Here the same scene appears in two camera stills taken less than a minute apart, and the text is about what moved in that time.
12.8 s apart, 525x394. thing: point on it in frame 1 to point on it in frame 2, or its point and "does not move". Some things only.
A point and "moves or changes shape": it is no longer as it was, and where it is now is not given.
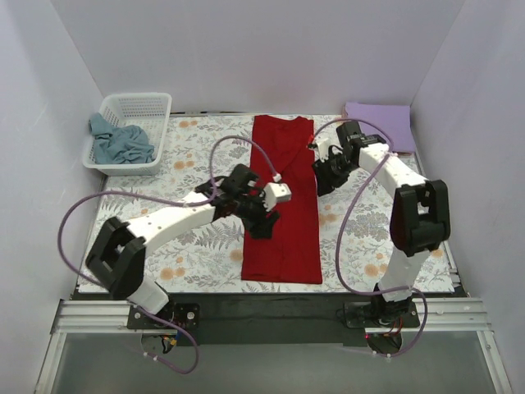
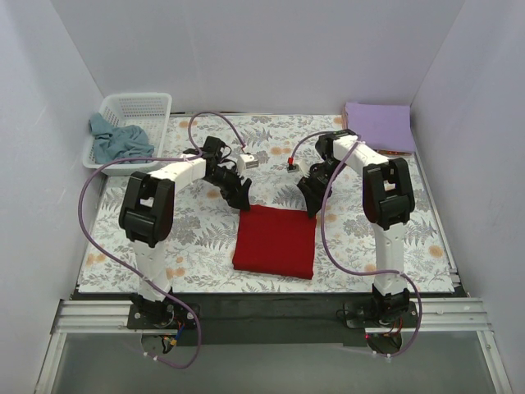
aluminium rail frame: [435, 315] does not move
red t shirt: [293, 253] moves or changes shape
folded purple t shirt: [393, 121] does not move
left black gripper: [257, 217] to [235, 187]
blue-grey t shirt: [120, 144] does not move
